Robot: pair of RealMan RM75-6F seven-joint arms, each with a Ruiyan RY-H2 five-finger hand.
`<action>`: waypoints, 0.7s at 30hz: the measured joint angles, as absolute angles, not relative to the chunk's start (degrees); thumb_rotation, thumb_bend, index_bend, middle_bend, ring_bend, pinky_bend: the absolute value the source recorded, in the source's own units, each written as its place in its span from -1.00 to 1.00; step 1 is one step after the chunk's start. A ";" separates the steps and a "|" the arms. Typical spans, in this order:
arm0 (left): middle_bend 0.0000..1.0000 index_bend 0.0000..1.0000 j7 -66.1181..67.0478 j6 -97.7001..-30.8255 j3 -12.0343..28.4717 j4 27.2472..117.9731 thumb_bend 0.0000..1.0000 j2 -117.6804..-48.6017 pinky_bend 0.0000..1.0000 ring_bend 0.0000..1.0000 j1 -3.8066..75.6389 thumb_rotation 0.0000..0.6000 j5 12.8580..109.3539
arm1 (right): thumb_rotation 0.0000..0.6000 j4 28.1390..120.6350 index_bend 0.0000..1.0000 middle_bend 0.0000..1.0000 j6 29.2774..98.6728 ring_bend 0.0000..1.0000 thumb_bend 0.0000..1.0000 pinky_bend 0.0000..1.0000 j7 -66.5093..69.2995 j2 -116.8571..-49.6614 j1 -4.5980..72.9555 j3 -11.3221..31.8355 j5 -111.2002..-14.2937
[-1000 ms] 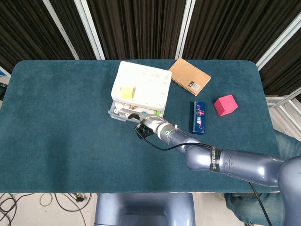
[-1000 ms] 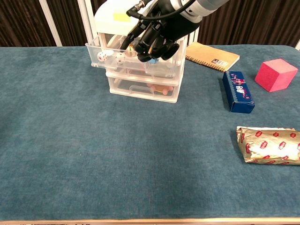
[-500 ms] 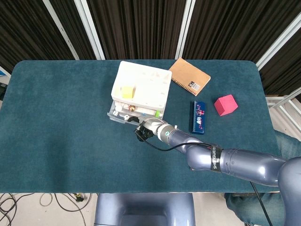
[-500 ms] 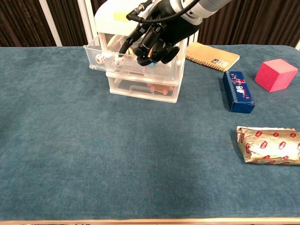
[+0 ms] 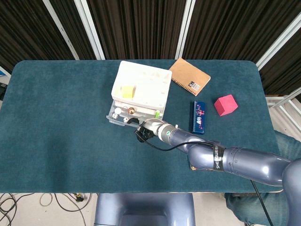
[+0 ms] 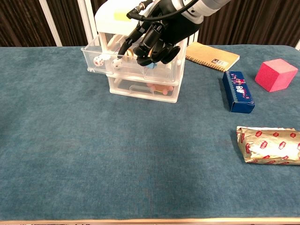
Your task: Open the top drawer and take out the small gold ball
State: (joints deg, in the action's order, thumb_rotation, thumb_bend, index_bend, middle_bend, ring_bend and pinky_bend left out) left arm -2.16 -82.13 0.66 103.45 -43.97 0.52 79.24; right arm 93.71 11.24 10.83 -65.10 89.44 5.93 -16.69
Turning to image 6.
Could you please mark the brown spiral notebook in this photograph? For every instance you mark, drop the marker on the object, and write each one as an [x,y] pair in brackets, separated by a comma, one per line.
[211,55]

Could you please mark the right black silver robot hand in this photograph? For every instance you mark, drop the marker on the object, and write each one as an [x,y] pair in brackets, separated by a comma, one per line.
[173,30]

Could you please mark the pink plastic toy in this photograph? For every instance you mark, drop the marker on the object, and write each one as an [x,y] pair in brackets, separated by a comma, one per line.
[159,88]

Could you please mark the gold foil packet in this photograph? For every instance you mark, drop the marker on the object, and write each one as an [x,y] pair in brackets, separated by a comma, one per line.
[269,145]

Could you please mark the white round cap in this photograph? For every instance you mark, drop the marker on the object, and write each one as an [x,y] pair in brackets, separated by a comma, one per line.
[106,57]

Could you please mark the black pleated curtain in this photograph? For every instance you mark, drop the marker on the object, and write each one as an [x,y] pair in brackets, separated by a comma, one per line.
[18,23]

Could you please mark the white dice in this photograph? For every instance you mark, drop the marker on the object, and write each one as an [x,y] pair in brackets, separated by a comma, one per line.
[98,61]

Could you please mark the blue binder clip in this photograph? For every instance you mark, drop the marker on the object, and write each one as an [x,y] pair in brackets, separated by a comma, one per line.
[151,66]

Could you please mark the pink foam cube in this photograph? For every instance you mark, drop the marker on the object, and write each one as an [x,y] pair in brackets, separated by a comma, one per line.
[274,75]

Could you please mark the white aluminium frame post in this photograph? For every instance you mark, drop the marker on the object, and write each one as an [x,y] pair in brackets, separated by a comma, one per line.
[193,38]
[85,23]
[50,23]
[298,44]

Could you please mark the teal table cloth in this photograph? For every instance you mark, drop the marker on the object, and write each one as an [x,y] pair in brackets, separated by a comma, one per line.
[93,152]

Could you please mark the dark blue rectangular box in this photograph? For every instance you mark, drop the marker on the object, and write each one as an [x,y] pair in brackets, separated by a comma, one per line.
[239,93]

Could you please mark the clear plastic drawer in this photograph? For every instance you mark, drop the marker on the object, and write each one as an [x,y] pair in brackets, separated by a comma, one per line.
[122,86]
[90,58]

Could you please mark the white plastic drawer organizer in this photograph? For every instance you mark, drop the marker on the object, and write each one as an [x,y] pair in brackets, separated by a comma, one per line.
[105,23]

